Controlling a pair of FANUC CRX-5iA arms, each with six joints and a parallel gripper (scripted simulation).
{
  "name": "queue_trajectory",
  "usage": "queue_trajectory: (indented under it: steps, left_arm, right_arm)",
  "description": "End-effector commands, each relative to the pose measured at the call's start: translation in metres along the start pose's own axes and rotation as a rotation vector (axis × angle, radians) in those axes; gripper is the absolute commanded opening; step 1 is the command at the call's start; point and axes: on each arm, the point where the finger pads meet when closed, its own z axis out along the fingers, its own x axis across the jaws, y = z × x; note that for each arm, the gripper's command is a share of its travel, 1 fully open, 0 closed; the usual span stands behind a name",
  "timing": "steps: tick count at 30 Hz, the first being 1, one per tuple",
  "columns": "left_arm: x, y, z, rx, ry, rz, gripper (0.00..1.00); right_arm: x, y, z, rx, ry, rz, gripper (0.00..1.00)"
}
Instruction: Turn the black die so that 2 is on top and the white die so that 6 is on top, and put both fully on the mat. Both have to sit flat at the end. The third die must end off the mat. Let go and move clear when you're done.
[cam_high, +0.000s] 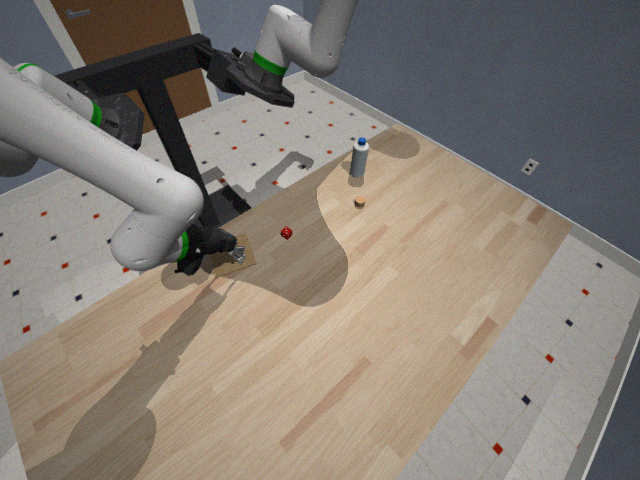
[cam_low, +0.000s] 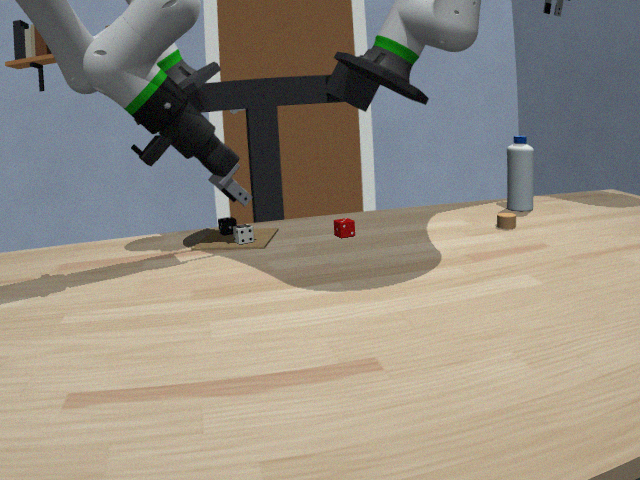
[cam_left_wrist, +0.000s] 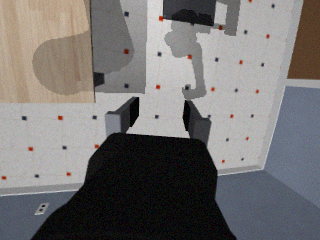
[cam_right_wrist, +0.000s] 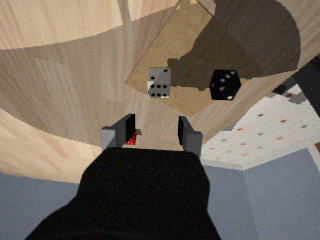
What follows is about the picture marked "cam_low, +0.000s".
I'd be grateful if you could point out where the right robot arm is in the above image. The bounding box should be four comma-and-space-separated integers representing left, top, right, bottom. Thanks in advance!
15, 0, 201, 115

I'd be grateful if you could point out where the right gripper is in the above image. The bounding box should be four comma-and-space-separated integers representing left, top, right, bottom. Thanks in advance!
131, 75, 253, 206

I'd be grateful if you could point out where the grey die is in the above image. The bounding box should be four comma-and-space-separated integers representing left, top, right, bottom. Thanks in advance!
233, 224, 254, 245

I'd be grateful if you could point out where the black die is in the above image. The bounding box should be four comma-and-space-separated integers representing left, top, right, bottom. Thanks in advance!
218, 217, 237, 236

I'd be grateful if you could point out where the grey bottle with blue cap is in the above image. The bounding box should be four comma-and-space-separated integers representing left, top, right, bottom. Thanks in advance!
507, 136, 534, 212

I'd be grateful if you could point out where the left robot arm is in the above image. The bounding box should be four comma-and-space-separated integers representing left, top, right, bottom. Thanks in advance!
358, 0, 481, 83

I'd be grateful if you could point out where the tan short cylinder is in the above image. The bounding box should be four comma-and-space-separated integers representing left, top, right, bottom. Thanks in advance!
497, 213, 516, 229

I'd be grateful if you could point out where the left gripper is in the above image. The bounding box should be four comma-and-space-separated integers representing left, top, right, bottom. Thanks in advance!
543, 0, 563, 17

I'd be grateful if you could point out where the red die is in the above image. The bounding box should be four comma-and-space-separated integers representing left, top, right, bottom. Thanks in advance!
334, 218, 355, 238

